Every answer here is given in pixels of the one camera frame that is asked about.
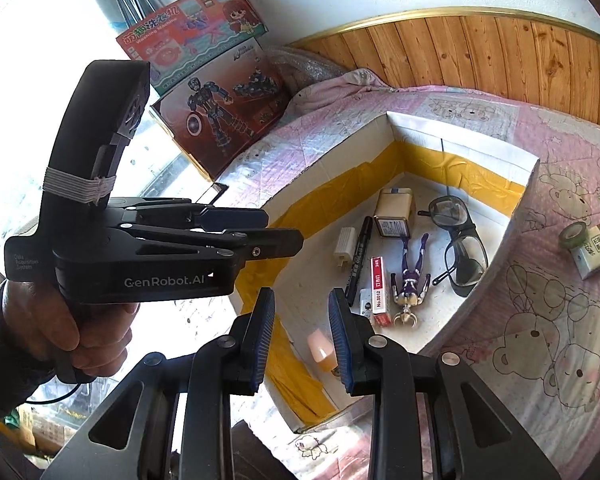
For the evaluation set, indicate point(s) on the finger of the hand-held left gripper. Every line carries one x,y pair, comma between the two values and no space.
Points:
275,242
235,218

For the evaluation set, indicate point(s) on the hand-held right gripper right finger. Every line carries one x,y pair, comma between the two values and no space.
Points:
341,345

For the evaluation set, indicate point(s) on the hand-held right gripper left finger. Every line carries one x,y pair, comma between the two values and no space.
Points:
260,345

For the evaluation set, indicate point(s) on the beige key case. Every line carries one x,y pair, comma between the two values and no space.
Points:
320,350

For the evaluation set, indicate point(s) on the small white tube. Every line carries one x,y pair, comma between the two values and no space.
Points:
366,302

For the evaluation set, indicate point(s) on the red staple box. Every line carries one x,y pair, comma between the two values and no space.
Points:
380,290

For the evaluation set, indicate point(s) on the white charger plug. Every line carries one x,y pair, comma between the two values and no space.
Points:
344,245

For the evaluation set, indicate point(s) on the black marker pen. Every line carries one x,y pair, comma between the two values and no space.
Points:
360,255

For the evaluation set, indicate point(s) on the purple action figure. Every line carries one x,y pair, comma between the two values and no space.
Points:
411,280

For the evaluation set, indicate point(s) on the white cardboard box yellow tape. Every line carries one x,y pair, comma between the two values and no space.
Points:
440,310

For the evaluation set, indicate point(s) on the gold tin box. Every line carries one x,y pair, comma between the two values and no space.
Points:
392,205

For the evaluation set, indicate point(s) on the black frame glasses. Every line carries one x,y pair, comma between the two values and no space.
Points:
450,210

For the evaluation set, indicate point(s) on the person's left forearm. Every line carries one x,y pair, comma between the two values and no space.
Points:
5,375

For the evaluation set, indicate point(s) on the person's left hand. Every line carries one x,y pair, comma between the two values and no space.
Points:
100,335

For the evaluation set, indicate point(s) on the dark red robot toy box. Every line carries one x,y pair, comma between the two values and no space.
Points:
220,105

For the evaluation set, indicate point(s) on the crumpled bubble wrap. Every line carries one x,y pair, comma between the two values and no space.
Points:
300,67

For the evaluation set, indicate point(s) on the colourful toy box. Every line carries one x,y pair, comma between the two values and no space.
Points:
190,25

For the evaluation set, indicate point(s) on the pink printed blanket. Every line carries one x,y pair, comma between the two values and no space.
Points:
555,335

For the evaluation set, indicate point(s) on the green tape roll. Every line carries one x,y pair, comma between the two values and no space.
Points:
570,235

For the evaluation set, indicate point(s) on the small white box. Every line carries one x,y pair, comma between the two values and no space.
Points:
597,252

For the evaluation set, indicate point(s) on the wooden wall panelling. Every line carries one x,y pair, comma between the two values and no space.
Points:
480,50

